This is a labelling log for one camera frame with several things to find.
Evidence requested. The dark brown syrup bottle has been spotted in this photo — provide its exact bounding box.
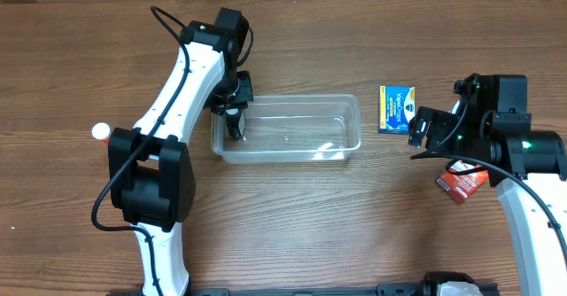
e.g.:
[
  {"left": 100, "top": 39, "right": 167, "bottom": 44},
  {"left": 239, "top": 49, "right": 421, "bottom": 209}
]
[{"left": 225, "top": 108, "right": 244, "bottom": 141}]

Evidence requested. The blue VapoDrops box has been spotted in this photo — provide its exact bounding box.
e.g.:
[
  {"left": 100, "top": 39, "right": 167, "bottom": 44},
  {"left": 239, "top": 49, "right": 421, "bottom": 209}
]
[{"left": 378, "top": 85, "right": 416, "bottom": 134}]

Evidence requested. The orange red medicine box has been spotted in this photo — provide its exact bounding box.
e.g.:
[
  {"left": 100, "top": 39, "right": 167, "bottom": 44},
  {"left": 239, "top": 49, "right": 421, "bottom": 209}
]
[{"left": 436, "top": 160, "right": 488, "bottom": 204}]

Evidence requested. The clear plastic container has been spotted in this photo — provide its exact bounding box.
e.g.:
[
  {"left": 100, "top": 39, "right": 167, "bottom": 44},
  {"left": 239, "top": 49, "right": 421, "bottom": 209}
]
[{"left": 211, "top": 94, "right": 361, "bottom": 164}]

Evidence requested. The orange Redoxon tablet tube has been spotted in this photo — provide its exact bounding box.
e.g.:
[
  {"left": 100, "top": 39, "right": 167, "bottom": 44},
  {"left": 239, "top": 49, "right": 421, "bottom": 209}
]
[{"left": 91, "top": 122, "right": 112, "bottom": 144}]

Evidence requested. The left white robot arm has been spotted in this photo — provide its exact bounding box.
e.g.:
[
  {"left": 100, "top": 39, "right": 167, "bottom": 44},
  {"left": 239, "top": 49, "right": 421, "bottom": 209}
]
[{"left": 91, "top": 8, "right": 253, "bottom": 295}]

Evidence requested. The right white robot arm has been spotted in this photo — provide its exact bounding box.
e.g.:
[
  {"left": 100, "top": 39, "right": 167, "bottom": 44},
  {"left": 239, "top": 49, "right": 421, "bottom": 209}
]
[{"left": 408, "top": 74, "right": 566, "bottom": 295}]

